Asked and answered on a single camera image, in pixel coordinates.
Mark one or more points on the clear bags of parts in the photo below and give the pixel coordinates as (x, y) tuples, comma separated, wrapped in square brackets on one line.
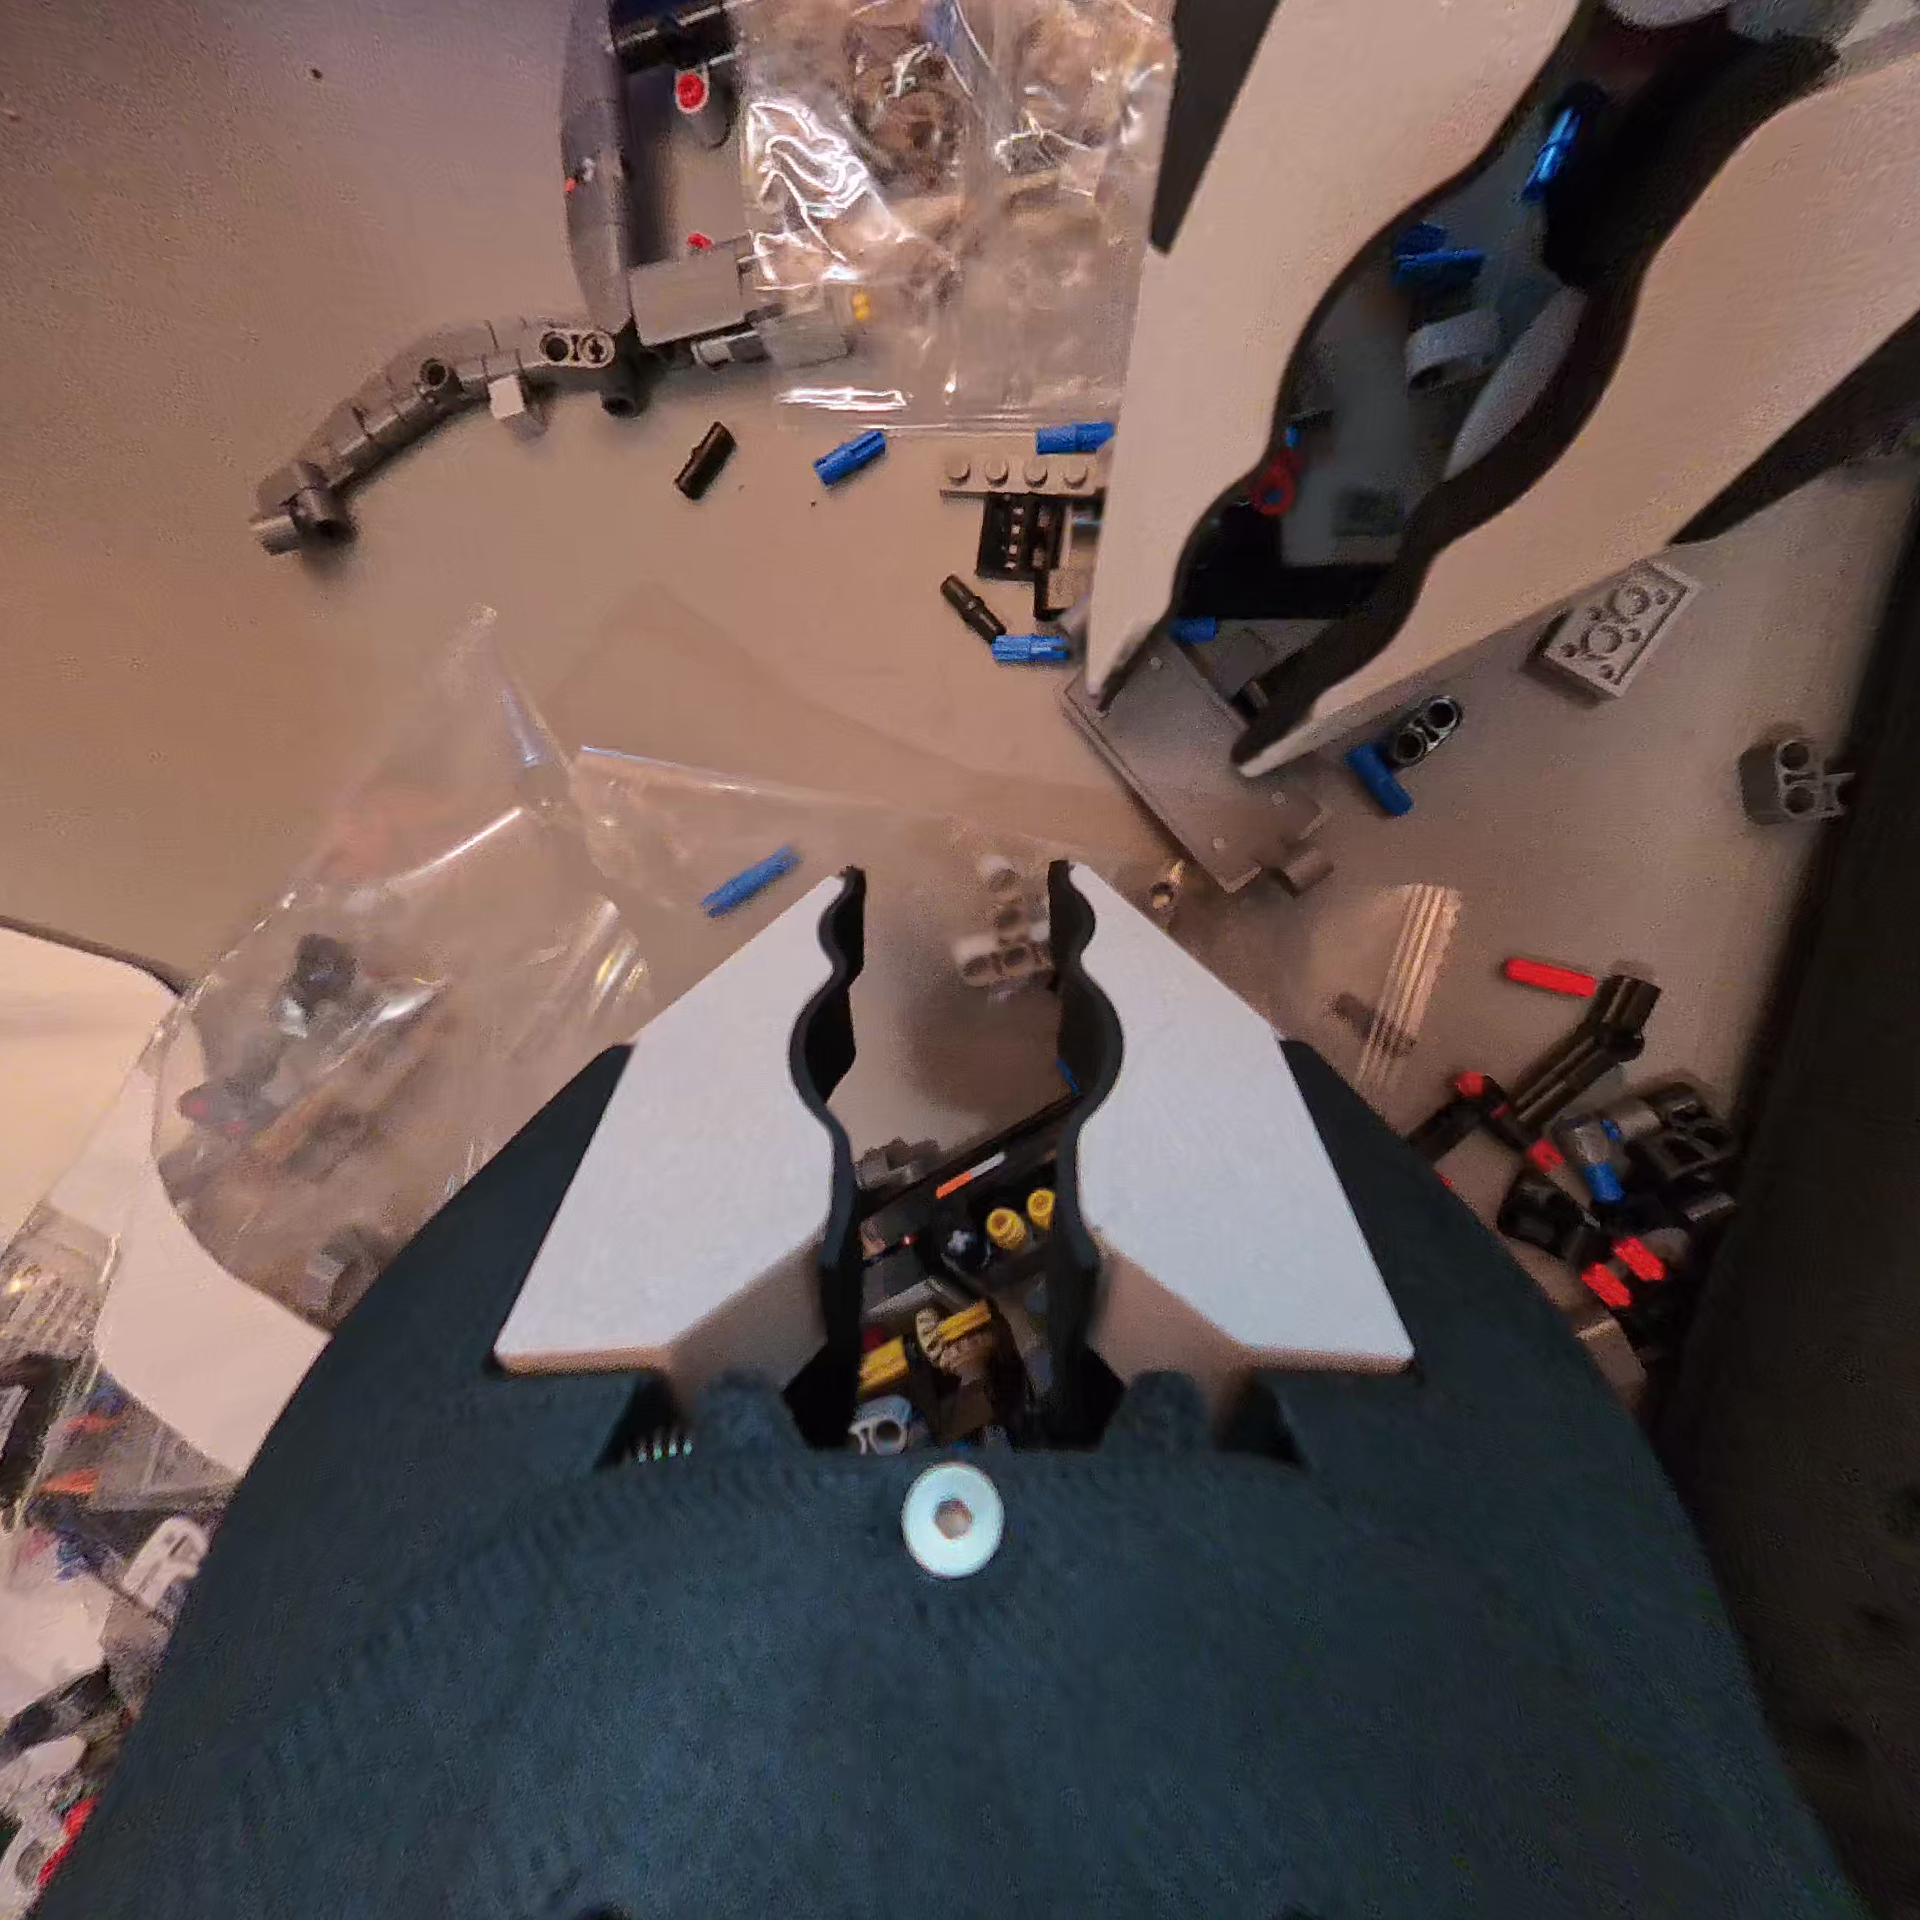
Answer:
[(212, 1350)]

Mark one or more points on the pile of lego pieces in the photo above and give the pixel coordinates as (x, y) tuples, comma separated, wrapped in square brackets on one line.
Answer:
[(1613, 630)]

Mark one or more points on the clear bag of dark parts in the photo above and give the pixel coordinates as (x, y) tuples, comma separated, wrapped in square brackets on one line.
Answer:
[(90, 1500)]

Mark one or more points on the small empty clear bag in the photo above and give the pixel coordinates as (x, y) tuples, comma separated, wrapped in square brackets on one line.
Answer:
[(1403, 975)]

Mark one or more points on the partly built lego engine block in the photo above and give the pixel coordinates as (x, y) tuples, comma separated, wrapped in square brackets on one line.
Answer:
[(962, 1245)]

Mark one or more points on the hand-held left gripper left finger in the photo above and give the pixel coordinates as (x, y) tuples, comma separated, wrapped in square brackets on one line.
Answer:
[(676, 1200)]

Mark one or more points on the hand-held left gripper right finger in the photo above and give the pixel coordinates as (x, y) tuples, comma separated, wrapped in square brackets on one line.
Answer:
[(1245, 1200)]

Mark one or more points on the dark grey lego subassembly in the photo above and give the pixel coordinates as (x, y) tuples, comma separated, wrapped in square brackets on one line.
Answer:
[(676, 284)]

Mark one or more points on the loose blue lego pin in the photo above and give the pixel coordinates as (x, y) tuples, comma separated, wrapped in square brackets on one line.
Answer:
[(851, 455)]

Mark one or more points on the light grey lego connector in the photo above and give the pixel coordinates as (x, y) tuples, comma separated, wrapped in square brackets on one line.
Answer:
[(1794, 781)]

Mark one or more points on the empty clear plastic bag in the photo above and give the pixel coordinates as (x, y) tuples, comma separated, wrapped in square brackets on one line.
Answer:
[(931, 149)]

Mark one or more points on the dark grey lego panel assembly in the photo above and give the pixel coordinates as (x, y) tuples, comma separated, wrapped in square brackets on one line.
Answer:
[(1201, 781)]

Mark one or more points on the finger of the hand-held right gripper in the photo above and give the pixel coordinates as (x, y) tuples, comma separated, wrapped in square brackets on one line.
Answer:
[(1277, 226), (1725, 330)]

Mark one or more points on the loose black lego pin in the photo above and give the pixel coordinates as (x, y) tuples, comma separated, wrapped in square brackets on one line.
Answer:
[(702, 461)]

